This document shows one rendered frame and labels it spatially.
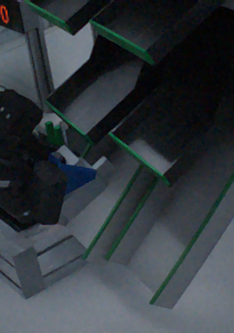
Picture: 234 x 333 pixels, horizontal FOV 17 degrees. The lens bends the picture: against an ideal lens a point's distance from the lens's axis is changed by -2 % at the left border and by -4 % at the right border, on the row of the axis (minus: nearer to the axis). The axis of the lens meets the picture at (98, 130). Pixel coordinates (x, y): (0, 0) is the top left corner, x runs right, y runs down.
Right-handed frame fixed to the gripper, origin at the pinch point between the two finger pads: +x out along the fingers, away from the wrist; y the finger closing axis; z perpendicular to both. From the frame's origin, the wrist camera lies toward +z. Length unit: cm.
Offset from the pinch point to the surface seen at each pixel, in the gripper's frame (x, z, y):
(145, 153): 12.2, 1.1, 1.4
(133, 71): 16.5, 7.4, 14.6
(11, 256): 7.6, -27.2, 22.2
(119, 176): 19.3, -9.4, 15.8
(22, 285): 10.4, -33.2, 21.8
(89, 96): 12.1, 2.3, 17.3
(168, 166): 10.7, 2.7, -6.0
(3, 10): 16, 3, 63
